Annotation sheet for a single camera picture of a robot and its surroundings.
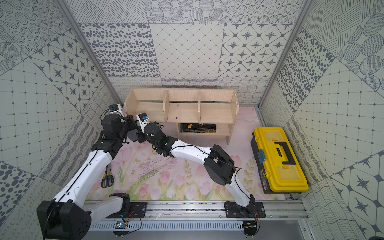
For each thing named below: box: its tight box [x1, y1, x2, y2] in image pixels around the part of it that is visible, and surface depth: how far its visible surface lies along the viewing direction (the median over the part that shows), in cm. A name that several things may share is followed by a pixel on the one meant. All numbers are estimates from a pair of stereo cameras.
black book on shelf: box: [180, 123, 216, 134], surface depth 92 cm
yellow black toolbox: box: [250, 127, 309, 194], surface depth 76 cm
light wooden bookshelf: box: [124, 88, 239, 145], surface depth 84 cm
